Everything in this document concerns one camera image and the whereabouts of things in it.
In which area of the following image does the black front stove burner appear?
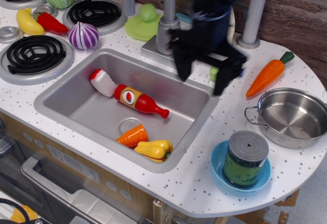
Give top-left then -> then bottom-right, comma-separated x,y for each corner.
1,35 -> 74,85

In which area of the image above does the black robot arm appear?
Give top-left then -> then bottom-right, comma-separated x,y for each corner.
169,0 -> 247,96

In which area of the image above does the grey right support pole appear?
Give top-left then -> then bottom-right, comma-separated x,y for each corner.
237,0 -> 266,49

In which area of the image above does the black middle stove burner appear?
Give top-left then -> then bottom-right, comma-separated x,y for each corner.
62,0 -> 128,36

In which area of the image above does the yellow toy bell pepper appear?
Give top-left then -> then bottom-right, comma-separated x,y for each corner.
134,140 -> 174,163

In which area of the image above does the red toy chili pepper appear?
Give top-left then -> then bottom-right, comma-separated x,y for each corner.
34,12 -> 69,35

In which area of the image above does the grey toy sink basin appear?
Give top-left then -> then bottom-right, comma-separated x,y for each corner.
34,49 -> 219,172

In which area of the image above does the light green toy broccoli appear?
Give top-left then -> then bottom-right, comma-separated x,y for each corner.
209,66 -> 220,82

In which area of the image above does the cream plastic detergent bottle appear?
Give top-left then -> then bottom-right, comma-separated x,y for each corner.
226,8 -> 236,44

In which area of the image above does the green toy lime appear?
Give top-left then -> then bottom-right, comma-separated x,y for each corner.
139,4 -> 157,22

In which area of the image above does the silver middle stove knob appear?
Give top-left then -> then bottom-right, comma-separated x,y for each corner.
32,5 -> 58,17

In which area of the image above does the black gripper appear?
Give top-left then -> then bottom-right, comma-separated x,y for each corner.
170,16 -> 247,96

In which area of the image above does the red toy ketchup bottle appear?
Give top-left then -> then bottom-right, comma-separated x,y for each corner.
114,84 -> 170,119

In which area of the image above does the grey oven door handle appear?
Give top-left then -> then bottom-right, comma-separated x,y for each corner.
20,156 -> 147,223

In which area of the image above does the yellow cloth on floor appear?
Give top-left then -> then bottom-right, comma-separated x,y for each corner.
10,205 -> 39,223

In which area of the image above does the white red toy milk carton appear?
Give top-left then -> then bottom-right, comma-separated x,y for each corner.
90,69 -> 117,97

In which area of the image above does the orange toy carrot half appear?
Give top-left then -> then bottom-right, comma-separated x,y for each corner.
116,124 -> 149,148

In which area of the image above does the light blue toy utensil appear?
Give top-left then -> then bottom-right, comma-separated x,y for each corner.
175,13 -> 192,24

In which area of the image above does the stainless steel pot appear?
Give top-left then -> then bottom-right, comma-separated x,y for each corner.
244,88 -> 326,149

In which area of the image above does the green toy can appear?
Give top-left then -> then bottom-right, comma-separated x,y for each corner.
222,130 -> 269,189

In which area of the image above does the yellow toy banana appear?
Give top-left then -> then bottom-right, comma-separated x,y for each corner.
16,8 -> 44,35

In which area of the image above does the purple toy onion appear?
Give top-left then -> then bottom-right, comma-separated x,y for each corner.
68,21 -> 100,50

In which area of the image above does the silver toy faucet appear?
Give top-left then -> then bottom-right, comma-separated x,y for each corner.
140,0 -> 202,72

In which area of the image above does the green toy plate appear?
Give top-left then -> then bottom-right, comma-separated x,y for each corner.
125,14 -> 161,41

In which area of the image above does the light blue plastic bowl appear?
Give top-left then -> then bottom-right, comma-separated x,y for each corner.
210,140 -> 271,196

